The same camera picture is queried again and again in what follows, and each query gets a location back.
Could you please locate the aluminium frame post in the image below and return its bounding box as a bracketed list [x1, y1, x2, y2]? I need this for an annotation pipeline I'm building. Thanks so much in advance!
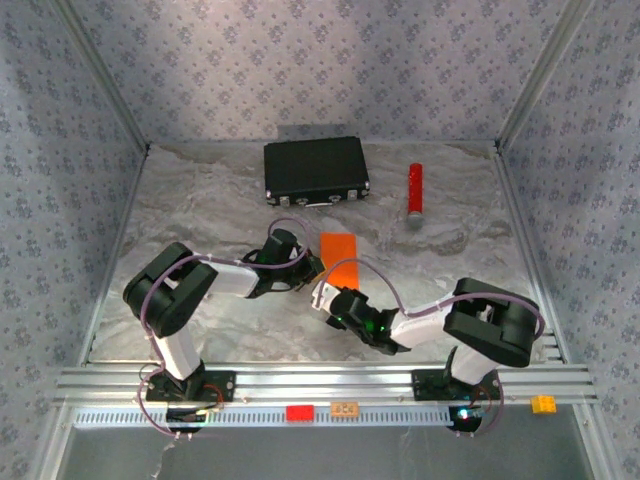
[495, 0, 600, 149]

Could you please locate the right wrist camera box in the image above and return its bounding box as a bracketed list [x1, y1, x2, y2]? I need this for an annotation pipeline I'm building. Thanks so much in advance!
[310, 282, 342, 321]

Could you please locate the black hard case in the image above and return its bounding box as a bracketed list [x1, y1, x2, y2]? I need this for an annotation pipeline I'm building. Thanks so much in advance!
[263, 136, 371, 209]

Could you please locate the red tube with silver cap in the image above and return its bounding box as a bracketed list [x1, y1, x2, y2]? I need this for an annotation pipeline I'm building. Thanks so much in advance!
[405, 162, 426, 231]

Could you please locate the aluminium side rail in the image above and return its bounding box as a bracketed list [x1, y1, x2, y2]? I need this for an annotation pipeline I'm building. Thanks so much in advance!
[77, 144, 151, 366]
[493, 147, 569, 364]

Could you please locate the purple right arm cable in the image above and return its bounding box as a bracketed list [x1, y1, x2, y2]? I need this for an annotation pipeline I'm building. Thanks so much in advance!
[312, 257, 546, 440]

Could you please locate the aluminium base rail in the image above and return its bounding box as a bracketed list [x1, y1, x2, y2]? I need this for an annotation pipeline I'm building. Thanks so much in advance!
[54, 364, 599, 405]

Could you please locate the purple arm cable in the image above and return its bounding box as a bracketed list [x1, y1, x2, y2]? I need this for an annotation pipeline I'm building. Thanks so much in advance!
[135, 217, 312, 441]
[312, 257, 546, 440]

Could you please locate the black controller board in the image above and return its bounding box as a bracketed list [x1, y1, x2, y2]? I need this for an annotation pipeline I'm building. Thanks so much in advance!
[447, 404, 485, 434]
[164, 407, 210, 434]

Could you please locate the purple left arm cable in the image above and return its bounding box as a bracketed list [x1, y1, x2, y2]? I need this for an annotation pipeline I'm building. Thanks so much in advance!
[135, 217, 312, 441]

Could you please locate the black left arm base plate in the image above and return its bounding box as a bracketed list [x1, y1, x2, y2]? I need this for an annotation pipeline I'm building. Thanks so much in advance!
[145, 370, 236, 404]

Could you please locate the orange paper sheet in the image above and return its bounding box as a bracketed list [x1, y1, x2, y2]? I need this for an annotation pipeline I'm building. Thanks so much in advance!
[318, 232, 361, 291]

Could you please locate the grey slotted cable duct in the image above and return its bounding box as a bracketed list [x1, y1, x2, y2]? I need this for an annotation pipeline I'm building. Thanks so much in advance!
[73, 405, 459, 429]

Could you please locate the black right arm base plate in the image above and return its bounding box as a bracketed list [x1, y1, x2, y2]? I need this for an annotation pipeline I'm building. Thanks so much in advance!
[411, 368, 503, 402]

